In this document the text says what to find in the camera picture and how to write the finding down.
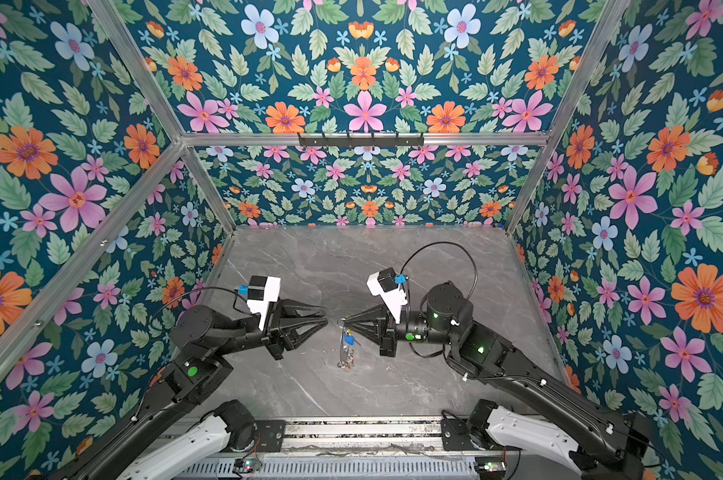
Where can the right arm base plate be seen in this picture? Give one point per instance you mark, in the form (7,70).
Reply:
(455,436)

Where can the small circuit board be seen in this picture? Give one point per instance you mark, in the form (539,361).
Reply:
(247,466)
(490,469)

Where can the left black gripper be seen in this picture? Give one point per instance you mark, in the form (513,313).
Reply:
(275,340)

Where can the aluminium front rail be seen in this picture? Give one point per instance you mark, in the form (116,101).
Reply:
(361,441)

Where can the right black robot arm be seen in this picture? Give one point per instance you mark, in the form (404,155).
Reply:
(591,440)

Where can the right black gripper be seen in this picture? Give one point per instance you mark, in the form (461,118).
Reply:
(380,332)

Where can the black hook rail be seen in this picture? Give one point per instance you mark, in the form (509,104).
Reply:
(348,140)

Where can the right small circuit board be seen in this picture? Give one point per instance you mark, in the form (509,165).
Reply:
(490,469)

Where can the left small circuit board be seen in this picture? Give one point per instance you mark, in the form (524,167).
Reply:
(247,466)

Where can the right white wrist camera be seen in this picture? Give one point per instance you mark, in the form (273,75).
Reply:
(390,287)

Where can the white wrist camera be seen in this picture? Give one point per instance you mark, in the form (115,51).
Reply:
(260,293)
(390,287)

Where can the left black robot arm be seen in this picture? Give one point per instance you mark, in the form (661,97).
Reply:
(204,338)

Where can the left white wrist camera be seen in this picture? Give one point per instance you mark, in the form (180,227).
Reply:
(260,293)

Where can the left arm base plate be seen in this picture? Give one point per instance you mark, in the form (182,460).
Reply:
(263,435)

